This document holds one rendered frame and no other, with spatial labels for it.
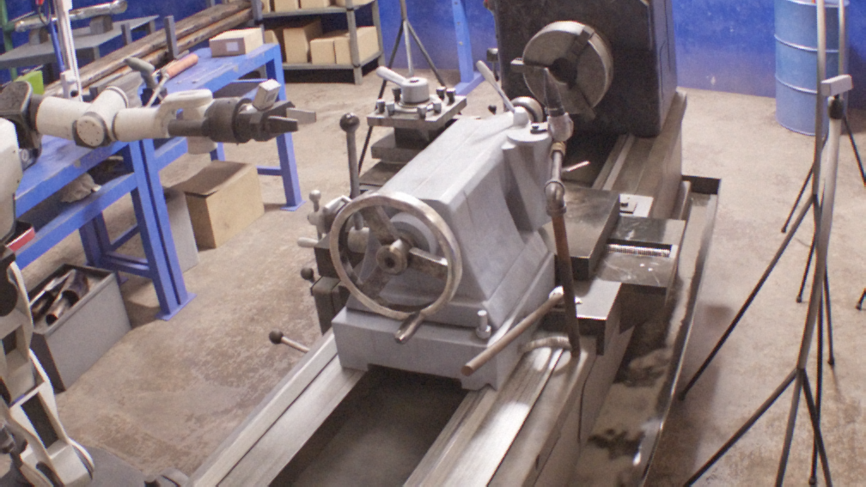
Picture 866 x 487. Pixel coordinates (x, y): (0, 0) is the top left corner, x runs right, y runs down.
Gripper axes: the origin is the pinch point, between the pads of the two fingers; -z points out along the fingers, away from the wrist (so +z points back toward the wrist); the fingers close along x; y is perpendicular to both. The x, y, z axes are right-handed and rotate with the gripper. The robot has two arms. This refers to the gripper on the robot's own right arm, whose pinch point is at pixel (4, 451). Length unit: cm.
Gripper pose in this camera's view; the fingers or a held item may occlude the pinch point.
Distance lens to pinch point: 210.6
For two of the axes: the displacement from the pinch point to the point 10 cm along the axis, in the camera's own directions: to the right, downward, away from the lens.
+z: -0.9, -8.7, -4.8
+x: 9.5, 0.8, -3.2
